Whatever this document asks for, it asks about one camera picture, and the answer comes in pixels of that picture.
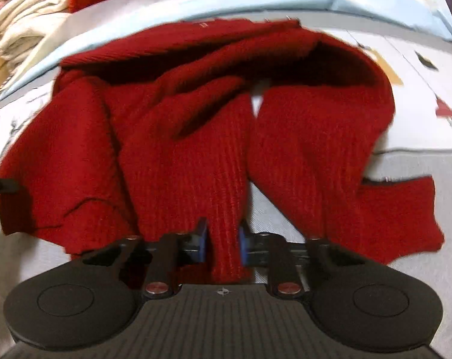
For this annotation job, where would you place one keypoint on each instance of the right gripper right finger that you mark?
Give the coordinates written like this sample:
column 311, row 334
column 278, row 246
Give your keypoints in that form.
column 281, row 259

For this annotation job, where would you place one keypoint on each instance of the dark red knit sweater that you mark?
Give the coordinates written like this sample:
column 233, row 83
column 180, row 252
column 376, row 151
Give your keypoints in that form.
column 148, row 134

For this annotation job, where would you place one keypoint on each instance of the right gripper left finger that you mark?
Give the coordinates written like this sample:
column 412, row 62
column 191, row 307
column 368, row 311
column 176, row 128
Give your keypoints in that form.
column 152, row 268

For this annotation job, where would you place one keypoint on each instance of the cream folded blanket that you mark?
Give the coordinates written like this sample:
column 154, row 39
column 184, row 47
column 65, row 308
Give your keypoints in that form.
column 24, row 24

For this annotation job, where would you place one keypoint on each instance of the light blue pillow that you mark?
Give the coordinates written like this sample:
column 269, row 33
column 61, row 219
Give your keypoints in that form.
column 113, row 19

